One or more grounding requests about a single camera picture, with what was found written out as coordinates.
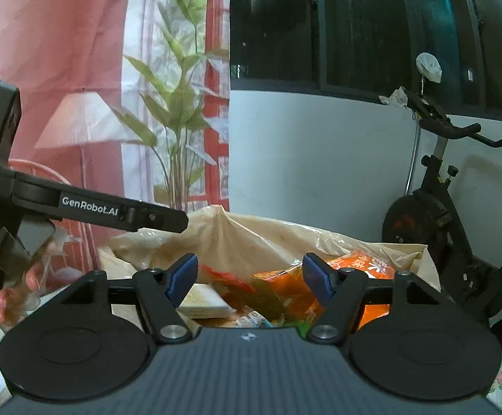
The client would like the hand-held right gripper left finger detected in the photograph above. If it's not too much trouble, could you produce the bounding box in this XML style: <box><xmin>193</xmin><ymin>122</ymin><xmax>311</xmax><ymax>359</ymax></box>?
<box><xmin>54</xmin><ymin>253</ymin><xmax>199</xmax><ymax>343</ymax></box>

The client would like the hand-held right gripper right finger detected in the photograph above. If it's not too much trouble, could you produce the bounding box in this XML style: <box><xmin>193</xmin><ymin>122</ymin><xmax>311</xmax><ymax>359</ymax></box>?
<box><xmin>302</xmin><ymin>253</ymin><xmax>442</xmax><ymax>342</ymax></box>

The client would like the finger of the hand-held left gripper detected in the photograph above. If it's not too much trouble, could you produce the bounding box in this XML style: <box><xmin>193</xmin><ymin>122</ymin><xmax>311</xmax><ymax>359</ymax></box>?
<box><xmin>121</xmin><ymin>201</ymin><xmax>189</xmax><ymax>232</ymax></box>

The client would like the orange beige biscuit packet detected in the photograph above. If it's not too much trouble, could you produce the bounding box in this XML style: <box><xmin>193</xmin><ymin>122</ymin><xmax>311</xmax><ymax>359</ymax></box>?
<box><xmin>177</xmin><ymin>283</ymin><xmax>237</xmax><ymax>319</ymax></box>

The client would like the green snack bag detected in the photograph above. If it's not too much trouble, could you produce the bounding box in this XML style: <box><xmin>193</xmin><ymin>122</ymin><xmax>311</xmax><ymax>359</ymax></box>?
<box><xmin>250</xmin><ymin>267</ymin><xmax>326</xmax><ymax>333</ymax></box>

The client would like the orange snack packet white print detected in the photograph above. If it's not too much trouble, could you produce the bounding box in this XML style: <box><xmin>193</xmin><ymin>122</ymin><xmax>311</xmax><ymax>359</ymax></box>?
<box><xmin>325</xmin><ymin>251</ymin><xmax>397</xmax><ymax>330</ymax></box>

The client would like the translucent plastic bag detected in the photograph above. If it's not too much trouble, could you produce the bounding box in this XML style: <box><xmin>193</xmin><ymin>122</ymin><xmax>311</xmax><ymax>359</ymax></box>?
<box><xmin>99</xmin><ymin>204</ymin><xmax>442</xmax><ymax>312</ymax></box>

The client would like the red snack packet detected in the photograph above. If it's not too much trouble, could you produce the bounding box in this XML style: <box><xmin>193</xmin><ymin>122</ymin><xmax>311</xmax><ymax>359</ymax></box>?
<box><xmin>199</xmin><ymin>264</ymin><xmax>254</xmax><ymax>297</ymax></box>

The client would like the small light blue packet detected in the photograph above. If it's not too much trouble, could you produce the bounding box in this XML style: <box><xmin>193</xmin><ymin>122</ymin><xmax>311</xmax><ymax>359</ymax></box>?
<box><xmin>233</xmin><ymin>310</ymin><xmax>274</xmax><ymax>330</ymax></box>

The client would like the black exercise bike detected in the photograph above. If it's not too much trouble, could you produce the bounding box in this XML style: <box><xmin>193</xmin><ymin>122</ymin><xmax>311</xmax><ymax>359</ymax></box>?
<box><xmin>379</xmin><ymin>89</ymin><xmax>502</xmax><ymax>334</ymax></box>

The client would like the grey rod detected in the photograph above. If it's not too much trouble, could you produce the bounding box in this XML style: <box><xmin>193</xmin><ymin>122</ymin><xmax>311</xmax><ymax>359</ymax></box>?
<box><xmin>405</xmin><ymin>77</ymin><xmax>428</xmax><ymax>196</ymax></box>

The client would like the white crumpled tissue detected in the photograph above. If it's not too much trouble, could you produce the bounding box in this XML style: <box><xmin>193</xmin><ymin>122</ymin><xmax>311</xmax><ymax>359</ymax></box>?
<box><xmin>379</xmin><ymin>86</ymin><xmax>409</xmax><ymax>109</ymax></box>

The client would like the white plastic bag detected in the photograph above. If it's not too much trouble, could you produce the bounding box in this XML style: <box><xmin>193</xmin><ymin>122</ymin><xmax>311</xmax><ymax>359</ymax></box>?
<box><xmin>415</xmin><ymin>52</ymin><xmax>443</xmax><ymax>84</ymax></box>

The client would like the dark window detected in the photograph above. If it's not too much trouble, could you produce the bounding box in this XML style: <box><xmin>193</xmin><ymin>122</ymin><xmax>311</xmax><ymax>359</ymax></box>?
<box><xmin>229</xmin><ymin>0</ymin><xmax>502</xmax><ymax>125</ymax></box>

